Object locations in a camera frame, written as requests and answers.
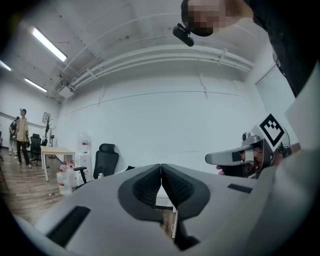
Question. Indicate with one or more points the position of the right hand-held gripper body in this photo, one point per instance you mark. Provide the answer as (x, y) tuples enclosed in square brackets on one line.
[(271, 132)]

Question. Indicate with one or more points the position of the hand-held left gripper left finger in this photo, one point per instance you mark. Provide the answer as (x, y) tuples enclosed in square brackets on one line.
[(140, 190)]

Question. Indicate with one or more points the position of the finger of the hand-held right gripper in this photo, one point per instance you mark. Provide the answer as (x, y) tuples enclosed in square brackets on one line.
[(220, 157)]

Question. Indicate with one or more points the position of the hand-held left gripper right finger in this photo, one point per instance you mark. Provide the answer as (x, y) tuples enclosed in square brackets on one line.
[(185, 192)]

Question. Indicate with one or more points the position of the person's right forearm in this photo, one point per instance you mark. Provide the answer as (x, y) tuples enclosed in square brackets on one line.
[(296, 149)]

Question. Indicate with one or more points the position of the white square plastic block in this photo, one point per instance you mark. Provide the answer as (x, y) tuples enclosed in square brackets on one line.
[(66, 93)]

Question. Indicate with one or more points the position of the person's right hand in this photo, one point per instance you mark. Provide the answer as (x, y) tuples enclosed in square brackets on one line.
[(220, 170)]

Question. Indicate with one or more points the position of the black cloth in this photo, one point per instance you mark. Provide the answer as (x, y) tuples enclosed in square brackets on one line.
[(130, 168)]

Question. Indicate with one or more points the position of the white crumpled plastic bag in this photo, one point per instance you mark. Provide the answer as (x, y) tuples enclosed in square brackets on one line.
[(100, 175)]

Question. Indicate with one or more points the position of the black mesh office chair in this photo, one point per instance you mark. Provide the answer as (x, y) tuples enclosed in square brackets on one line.
[(106, 162)]

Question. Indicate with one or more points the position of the large clear water jug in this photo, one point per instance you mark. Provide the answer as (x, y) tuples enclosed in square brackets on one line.
[(83, 142)]

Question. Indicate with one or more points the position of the group of clear water bottles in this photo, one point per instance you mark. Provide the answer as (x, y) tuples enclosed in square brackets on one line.
[(65, 180)]

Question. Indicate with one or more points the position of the light wooden table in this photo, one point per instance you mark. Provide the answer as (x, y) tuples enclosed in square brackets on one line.
[(56, 150)]

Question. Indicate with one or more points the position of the person's black shirt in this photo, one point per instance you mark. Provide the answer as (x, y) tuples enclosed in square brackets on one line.
[(295, 37)]

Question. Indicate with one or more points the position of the black standing fan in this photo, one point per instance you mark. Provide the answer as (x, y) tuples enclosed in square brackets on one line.
[(52, 140)]

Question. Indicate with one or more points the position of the black coat rack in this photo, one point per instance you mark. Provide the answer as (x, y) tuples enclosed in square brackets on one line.
[(47, 130)]

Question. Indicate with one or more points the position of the small black office chair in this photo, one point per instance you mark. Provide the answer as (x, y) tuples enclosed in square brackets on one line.
[(35, 147)]

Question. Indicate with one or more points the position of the white ceiling pipe bundle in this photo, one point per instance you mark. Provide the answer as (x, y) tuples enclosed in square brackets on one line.
[(162, 56)]

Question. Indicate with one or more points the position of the person's head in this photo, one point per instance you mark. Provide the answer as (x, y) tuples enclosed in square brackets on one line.
[(232, 15)]

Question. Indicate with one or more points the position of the ceiling strip light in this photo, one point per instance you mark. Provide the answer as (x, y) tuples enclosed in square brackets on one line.
[(50, 45), (35, 85), (5, 65)]

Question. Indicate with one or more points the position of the framed wall picture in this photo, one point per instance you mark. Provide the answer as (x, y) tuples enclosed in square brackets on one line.
[(46, 117)]

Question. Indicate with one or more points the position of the black head-mounted camera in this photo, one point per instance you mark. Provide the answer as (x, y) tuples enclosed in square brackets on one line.
[(183, 35)]

